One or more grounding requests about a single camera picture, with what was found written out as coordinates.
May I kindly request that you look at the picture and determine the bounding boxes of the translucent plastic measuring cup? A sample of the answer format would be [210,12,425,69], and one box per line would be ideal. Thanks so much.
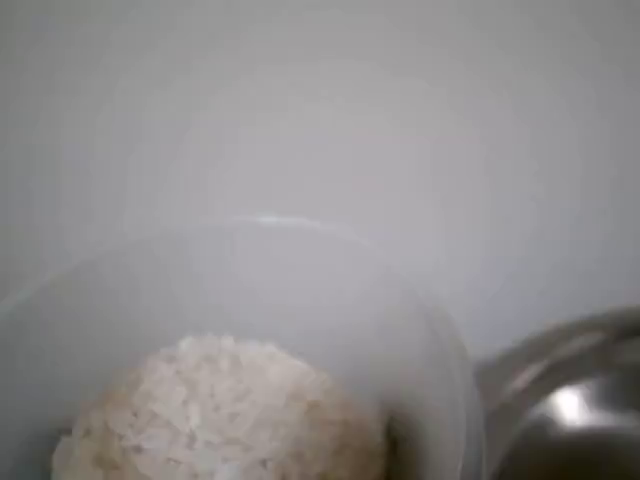
[0,214,486,480]

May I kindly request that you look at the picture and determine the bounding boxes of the stainless steel inner pot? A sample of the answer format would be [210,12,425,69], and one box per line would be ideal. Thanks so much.
[474,305,640,480]

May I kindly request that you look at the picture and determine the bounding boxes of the white uncooked rice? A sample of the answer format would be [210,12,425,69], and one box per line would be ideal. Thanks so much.
[49,333,387,480]

